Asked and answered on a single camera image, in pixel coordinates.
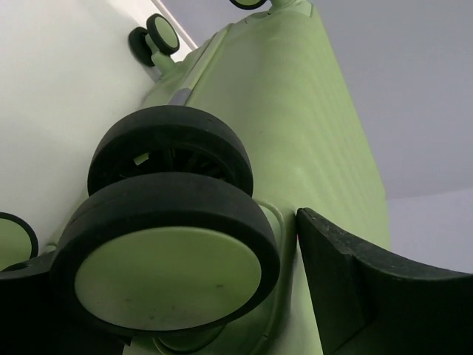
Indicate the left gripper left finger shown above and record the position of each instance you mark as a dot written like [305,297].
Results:
[33,321]

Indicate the green hard-shell suitcase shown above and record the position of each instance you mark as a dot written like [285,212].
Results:
[187,242]

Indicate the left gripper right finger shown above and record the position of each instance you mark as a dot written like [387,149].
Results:
[368,300]

